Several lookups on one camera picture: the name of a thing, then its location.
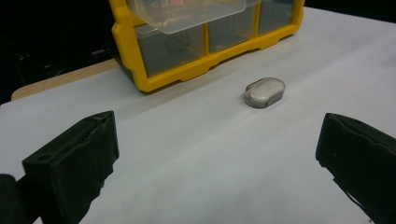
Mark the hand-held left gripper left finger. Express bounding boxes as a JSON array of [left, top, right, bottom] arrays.
[[21, 110, 120, 224]]

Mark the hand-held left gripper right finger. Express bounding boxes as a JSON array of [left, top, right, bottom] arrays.
[[315, 112, 396, 224]]

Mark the small clear oval case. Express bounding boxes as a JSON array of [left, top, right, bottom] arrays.
[[243, 77, 287, 109]]

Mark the yellow drawer organizer cabinet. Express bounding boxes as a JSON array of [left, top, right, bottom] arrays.
[[107, 0, 306, 93]]

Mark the clear plastic drawer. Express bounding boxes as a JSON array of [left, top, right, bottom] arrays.
[[125, 0, 261, 35]]

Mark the white table cover sheet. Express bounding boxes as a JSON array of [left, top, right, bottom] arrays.
[[0, 7, 396, 224]]

